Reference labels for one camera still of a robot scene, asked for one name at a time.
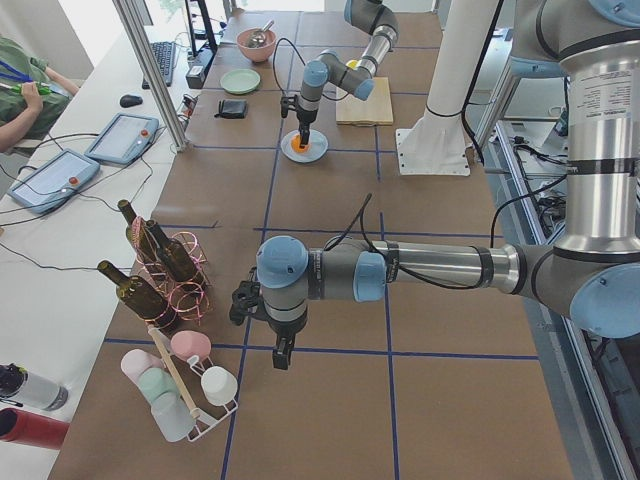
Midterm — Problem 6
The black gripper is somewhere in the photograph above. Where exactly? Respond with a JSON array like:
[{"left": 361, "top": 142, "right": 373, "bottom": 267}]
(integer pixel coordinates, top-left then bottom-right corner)
[
  {"left": 267, "top": 311, "right": 308, "bottom": 369},
  {"left": 297, "top": 106, "right": 318, "bottom": 147}
]

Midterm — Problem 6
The orange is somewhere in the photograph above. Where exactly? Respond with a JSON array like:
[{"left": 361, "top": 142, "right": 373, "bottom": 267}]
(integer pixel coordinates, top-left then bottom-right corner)
[{"left": 290, "top": 134, "right": 310, "bottom": 153}]

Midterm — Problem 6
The light blue plate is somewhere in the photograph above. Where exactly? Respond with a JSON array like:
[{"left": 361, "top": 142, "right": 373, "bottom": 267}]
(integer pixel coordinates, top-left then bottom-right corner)
[{"left": 280, "top": 130, "right": 328, "bottom": 164}]

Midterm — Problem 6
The green plate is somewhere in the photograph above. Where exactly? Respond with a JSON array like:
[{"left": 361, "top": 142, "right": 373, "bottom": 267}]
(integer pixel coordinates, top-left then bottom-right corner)
[{"left": 220, "top": 69, "right": 261, "bottom": 95}]

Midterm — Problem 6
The white plastic cup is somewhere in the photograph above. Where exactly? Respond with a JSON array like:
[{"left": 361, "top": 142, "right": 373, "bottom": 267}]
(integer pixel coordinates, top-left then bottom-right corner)
[{"left": 201, "top": 366, "right": 238, "bottom": 406}]

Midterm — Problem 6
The wooden cutting board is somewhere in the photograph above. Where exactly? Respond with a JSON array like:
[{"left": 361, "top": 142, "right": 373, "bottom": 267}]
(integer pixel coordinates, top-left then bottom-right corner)
[{"left": 336, "top": 77, "right": 394, "bottom": 126}]

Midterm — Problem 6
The pink bowl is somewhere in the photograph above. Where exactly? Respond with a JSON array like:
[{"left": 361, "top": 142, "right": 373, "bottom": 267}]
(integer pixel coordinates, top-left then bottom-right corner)
[{"left": 236, "top": 28, "right": 277, "bottom": 63}]

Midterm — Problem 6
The silver metal scoop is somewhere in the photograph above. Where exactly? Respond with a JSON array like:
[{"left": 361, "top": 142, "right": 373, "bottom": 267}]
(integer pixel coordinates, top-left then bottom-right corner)
[{"left": 245, "top": 19, "right": 275, "bottom": 48}]

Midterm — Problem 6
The grey plastic cup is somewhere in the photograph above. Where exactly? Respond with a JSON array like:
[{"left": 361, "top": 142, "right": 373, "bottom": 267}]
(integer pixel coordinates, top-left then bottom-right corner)
[{"left": 150, "top": 392, "right": 195, "bottom": 442}]

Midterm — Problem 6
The mint green plastic cup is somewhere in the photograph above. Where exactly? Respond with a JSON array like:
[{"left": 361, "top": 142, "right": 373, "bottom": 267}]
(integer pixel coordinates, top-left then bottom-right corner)
[{"left": 136, "top": 367, "right": 179, "bottom": 404}]

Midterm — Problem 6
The dark wine bottle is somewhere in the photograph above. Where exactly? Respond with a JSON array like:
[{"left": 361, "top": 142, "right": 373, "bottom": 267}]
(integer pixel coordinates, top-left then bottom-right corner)
[
  {"left": 117, "top": 199, "right": 157, "bottom": 264},
  {"left": 97, "top": 260, "right": 182, "bottom": 334},
  {"left": 145, "top": 219, "right": 204, "bottom": 285}
]

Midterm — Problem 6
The light pink plastic cup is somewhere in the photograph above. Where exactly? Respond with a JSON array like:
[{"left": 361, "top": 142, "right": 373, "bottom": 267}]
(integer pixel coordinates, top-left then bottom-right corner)
[{"left": 120, "top": 349, "right": 164, "bottom": 385}]

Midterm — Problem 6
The black keyboard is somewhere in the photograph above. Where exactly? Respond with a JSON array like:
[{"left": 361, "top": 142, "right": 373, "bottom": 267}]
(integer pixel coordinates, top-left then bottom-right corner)
[{"left": 150, "top": 41, "right": 176, "bottom": 87}]

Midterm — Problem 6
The far teach pendant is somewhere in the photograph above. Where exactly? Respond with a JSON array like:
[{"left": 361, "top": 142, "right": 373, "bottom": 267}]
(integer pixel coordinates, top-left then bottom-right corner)
[{"left": 85, "top": 112, "right": 159, "bottom": 165}]

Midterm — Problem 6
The teach pendant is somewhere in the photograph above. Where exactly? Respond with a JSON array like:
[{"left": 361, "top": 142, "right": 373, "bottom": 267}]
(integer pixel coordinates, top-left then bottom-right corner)
[
  {"left": 8, "top": 149, "right": 100, "bottom": 214},
  {"left": 85, "top": 112, "right": 159, "bottom": 165}
]

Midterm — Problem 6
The black computer mouse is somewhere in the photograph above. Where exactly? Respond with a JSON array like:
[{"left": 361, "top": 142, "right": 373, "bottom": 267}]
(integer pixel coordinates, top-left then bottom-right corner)
[{"left": 119, "top": 94, "right": 143, "bottom": 108}]

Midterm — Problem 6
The grey water bottle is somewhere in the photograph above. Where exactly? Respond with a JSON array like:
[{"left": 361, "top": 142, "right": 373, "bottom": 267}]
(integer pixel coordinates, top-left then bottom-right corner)
[{"left": 1, "top": 363, "right": 68, "bottom": 411}]

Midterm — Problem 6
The near teach pendant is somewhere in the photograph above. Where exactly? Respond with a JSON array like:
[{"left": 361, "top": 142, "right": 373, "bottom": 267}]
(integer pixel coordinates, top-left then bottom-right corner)
[{"left": 8, "top": 149, "right": 100, "bottom": 214}]

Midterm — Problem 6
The person in green shirt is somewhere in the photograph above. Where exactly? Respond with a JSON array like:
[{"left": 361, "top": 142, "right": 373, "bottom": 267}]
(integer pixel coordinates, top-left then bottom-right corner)
[{"left": 1, "top": 37, "right": 80, "bottom": 153}]

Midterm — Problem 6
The red water bottle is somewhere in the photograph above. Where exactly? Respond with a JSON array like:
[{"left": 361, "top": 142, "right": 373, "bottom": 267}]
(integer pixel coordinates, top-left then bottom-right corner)
[{"left": 1, "top": 408, "right": 70, "bottom": 450}]

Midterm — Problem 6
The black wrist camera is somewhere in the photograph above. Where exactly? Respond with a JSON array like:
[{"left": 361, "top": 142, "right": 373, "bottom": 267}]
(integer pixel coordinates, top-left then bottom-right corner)
[
  {"left": 229, "top": 280, "right": 264, "bottom": 326},
  {"left": 280, "top": 95, "right": 298, "bottom": 119}
]

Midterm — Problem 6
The black camera cable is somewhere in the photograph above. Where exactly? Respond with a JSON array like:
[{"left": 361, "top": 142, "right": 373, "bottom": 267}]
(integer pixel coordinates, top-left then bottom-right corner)
[
  {"left": 322, "top": 193, "right": 566, "bottom": 290},
  {"left": 272, "top": 37, "right": 351, "bottom": 101}
]

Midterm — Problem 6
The white wire cup rack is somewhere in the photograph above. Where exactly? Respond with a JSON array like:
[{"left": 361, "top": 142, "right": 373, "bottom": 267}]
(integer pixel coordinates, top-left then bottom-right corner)
[{"left": 148, "top": 327, "right": 238, "bottom": 442}]

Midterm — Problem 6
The wooden rack handle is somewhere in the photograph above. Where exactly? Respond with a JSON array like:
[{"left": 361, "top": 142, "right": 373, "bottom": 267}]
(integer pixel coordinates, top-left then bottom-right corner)
[{"left": 148, "top": 327, "right": 200, "bottom": 419}]

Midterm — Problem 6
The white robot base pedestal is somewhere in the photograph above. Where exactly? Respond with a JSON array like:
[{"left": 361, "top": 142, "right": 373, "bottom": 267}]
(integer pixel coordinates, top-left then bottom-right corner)
[{"left": 396, "top": 0, "right": 502, "bottom": 176}]

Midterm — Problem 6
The aluminium frame post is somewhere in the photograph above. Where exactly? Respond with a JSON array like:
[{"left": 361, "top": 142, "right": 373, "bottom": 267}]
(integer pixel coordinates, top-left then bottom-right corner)
[{"left": 113, "top": 0, "right": 188, "bottom": 152}]

